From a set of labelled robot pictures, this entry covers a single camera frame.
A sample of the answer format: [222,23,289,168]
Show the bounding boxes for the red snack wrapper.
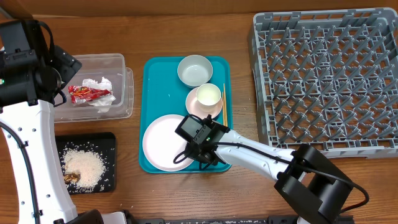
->
[68,85,112,105]

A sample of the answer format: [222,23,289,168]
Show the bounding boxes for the white-green bowl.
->
[177,55,213,88]

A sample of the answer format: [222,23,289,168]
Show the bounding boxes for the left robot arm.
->
[1,100,127,223]

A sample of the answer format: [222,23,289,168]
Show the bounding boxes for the white cup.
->
[196,83,221,111]

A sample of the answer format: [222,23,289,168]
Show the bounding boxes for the pile of white rice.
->
[57,141,116,192]

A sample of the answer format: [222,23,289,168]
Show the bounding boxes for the clear plastic bin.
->
[55,54,134,123]

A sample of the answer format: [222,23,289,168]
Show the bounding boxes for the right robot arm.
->
[181,124,353,223]

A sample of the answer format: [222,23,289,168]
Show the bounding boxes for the teal plastic tray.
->
[138,55,234,174]

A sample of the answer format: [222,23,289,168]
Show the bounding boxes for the white tissue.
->
[82,77,116,113]

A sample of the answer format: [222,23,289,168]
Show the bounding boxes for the brown food scrap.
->
[63,173,80,184]

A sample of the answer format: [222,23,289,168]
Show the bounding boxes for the black waste tray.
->
[54,131,117,195]

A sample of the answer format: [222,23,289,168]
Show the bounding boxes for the grey dishwasher rack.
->
[248,8,397,159]

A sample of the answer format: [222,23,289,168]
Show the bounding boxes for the large pink plate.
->
[142,114,193,172]

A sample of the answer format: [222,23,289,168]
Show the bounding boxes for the small pink saucer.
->
[185,87,223,119]

